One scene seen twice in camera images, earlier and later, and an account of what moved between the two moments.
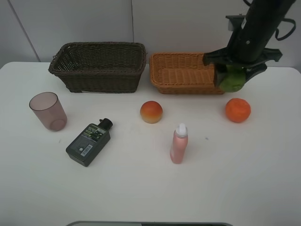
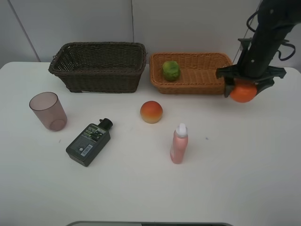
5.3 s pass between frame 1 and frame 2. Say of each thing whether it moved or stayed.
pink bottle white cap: stayed
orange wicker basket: stayed
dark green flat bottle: stayed
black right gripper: moved
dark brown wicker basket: stayed
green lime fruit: moved
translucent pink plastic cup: stayed
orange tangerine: moved
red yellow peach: stayed
